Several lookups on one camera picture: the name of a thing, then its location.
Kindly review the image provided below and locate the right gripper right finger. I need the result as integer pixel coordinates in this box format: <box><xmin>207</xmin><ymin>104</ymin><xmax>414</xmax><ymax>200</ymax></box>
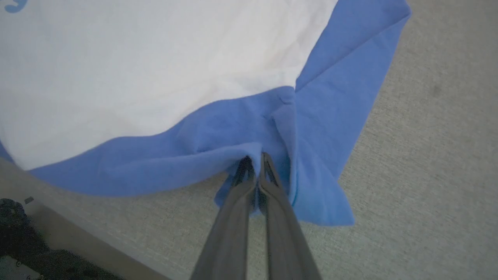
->
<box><xmin>258</xmin><ymin>152</ymin><xmax>323</xmax><ymax>280</ymax></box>

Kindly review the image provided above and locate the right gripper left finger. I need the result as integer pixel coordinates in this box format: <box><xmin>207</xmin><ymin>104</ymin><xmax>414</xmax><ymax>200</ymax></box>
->
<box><xmin>191</xmin><ymin>156</ymin><xmax>258</xmax><ymax>280</ymax></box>

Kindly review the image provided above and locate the blue and white garment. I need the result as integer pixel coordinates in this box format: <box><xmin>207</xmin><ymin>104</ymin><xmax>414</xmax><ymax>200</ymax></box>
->
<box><xmin>0</xmin><ymin>0</ymin><xmax>412</xmax><ymax>227</ymax></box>

